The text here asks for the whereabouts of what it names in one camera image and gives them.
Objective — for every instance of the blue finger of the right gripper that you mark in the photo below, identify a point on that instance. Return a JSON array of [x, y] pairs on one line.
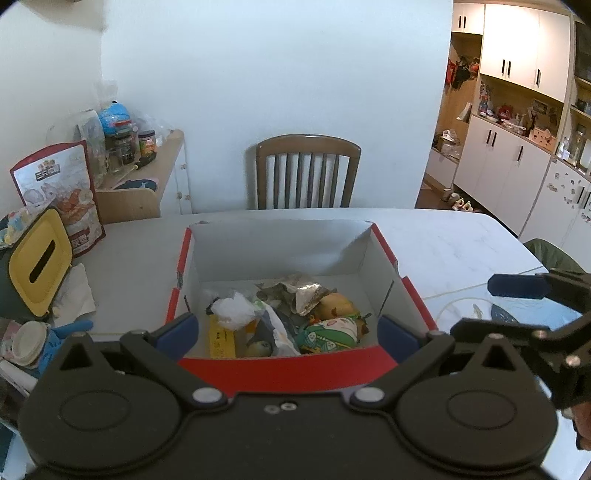
[[560, 358], [568, 288]]

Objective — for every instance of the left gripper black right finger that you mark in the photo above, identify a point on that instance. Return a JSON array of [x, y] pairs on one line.
[[418, 357]]

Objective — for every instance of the white wall cupboard unit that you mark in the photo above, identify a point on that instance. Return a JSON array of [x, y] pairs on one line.
[[503, 140]]

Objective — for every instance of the green tassel pouch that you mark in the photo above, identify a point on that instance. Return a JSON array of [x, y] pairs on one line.
[[333, 335]]

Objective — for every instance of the white crumpled tissue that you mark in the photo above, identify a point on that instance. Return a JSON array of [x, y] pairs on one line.
[[74, 298]]

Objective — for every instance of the wooden chair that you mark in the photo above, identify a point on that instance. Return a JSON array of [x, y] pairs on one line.
[[297, 171]]

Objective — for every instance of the shiny foil snack bag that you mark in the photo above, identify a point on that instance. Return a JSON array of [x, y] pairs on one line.
[[300, 292]]

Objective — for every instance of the red white snack bag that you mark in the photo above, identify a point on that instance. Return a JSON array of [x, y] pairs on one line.
[[59, 175]]

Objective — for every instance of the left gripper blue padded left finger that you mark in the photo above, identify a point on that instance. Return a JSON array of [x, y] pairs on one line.
[[158, 353]]

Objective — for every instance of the white plastic bag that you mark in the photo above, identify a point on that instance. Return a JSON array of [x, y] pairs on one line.
[[234, 312]]

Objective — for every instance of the blue round toy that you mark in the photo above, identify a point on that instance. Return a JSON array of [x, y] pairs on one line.
[[114, 118]]

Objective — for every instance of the yellow plush toy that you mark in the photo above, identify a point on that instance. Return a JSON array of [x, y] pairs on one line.
[[335, 305]]

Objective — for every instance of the yellow teal tissue box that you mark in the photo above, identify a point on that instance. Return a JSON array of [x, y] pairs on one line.
[[33, 269]]

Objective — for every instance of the red white cardboard box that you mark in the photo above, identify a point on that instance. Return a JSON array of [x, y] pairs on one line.
[[351, 257]]

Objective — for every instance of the white wooden side cabinet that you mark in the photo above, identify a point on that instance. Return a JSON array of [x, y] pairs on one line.
[[159, 189]]

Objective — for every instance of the dark glass jar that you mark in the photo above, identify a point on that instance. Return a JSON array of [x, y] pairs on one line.
[[121, 151]]

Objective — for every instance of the yellow small box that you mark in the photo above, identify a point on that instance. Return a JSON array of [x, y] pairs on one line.
[[221, 341]]

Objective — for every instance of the green chair back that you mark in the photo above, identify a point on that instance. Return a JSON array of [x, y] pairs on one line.
[[551, 256]]

